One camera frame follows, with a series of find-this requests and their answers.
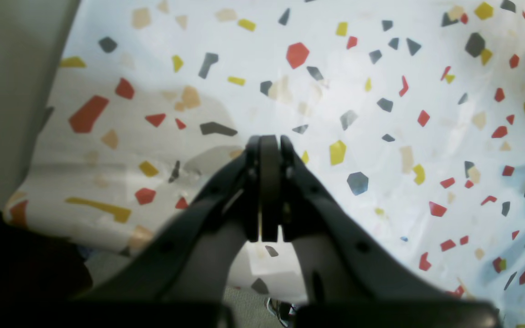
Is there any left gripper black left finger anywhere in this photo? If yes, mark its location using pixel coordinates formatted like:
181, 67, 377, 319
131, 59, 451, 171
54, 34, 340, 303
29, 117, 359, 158
80, 136, 272, 303

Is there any terrazzo pattern tablecloth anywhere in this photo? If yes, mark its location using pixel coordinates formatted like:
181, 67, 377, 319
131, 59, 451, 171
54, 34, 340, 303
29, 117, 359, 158
3, 0, 525, 328

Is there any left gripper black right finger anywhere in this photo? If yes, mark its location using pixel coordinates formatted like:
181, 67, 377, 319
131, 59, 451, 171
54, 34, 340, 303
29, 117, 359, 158
269, 136, 498, 319

